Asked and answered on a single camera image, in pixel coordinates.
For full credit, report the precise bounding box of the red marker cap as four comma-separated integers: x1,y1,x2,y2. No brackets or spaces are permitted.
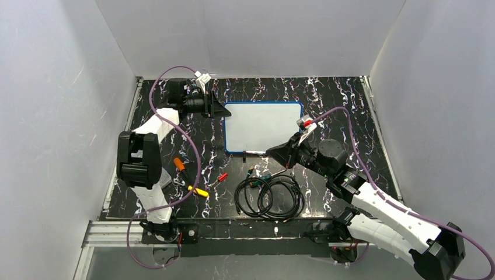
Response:
218,173,228,182

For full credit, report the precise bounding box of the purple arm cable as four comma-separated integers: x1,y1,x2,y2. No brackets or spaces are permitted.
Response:
309,106,495,280
127,65,203,270

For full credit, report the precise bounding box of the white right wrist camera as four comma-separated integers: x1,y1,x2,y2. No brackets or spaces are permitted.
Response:
296,114,317,135

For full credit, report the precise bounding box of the aluminium table edge rail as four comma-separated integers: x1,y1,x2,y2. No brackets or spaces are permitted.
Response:
360,75,404,203

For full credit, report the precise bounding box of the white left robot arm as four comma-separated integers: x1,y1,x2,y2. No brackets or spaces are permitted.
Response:
116,73,231,239

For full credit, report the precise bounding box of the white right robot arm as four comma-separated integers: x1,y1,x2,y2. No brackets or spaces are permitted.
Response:
266,132,465,279

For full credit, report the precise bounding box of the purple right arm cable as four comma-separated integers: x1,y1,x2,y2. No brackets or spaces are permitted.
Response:
309,106,495,280

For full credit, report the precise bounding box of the green handled screwdriver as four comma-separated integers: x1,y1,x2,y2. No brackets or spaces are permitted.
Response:
249,169,287,188

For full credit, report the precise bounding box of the clear plastic organizer box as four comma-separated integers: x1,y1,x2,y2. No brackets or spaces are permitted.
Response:
158,168,173,189

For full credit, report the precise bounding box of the blue framed whiteboard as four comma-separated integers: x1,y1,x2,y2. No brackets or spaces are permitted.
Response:
224,101,304,153

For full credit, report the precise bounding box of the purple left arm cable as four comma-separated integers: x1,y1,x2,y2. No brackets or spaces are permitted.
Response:
127,65,203,270

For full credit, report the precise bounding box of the white red whiteboard marker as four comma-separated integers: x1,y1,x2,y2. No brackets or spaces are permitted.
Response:
243,150,266,156

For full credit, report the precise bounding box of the orange handled screwdriver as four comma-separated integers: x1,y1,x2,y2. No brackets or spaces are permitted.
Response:
173,157,190,185

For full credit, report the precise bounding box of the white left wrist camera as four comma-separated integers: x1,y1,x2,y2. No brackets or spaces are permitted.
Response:
194,71,211,93

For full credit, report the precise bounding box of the yellow handled tool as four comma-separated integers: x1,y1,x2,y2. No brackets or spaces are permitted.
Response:
187,185,209,198

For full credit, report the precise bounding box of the coiled black cable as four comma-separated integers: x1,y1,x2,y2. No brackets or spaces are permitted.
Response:
234,174,306,222

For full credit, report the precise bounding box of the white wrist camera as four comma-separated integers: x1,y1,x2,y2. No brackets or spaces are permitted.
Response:
194,71,211,93
296,114,317,135

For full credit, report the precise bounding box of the front aluminium frame rail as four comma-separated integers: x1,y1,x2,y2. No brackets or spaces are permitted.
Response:
83,218,351,247

